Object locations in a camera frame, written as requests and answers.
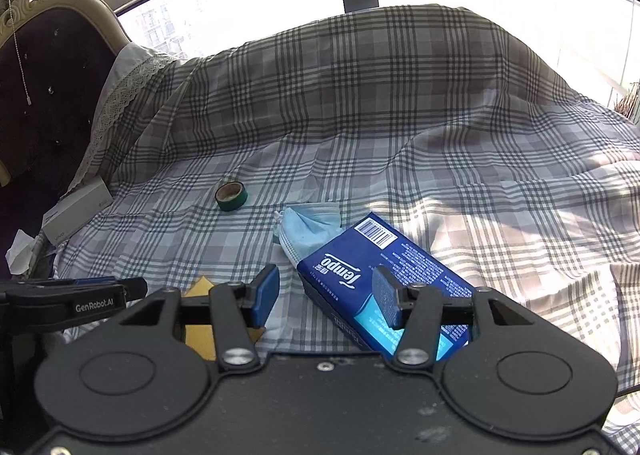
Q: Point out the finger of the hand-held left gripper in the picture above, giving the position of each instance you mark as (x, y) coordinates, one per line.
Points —
(131, 291)

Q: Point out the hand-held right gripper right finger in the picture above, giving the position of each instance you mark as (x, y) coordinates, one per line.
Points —
(385, 300)

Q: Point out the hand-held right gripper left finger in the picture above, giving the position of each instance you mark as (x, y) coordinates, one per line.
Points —
(265, 295)

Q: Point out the blue tissue pack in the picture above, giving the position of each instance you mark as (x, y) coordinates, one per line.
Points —
(425, 270)

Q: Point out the crumpled white paper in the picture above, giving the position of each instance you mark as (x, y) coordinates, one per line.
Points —
(20, 252)

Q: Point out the blue face mask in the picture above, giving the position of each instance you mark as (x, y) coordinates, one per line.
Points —
(305, 230)

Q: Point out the gold cardboard box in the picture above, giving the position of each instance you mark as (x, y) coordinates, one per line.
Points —
(197, 340)

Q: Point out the long white box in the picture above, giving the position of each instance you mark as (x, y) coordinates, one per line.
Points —
(75, 215)

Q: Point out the green tape roll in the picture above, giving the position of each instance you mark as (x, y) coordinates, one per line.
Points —
(232, 204)

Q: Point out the dark tufted headboard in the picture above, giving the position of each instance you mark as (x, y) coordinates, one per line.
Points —
(50, 85)

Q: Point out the dried brown plant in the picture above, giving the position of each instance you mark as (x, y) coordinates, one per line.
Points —
(631, 102)

